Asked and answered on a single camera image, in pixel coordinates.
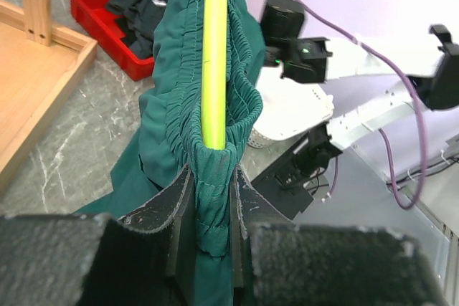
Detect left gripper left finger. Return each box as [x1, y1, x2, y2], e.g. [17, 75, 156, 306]
[1, 166, 196, 305]

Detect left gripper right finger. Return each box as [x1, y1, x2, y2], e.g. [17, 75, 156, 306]
[229, 168, 446, 305]

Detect teal green shorts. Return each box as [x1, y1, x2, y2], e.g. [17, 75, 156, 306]
[81, 0, 265, 305]

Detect green plastic hanger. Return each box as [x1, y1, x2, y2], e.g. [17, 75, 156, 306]
[201, 0, 227, 150]

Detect white mesh tray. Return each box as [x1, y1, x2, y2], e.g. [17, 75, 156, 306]
[248, 66, 334, 148]

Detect wooden clothes rack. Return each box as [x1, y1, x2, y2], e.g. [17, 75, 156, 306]
[1, 0, 98, 189]

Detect black garment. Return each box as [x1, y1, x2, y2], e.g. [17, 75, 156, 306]
[105, 0, 168, 59]

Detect red plastic bin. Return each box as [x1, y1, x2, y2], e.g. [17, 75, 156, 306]
[70, 0, 154, 81]

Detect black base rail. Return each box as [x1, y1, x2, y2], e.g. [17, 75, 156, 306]
[252, 125, 342, 219]

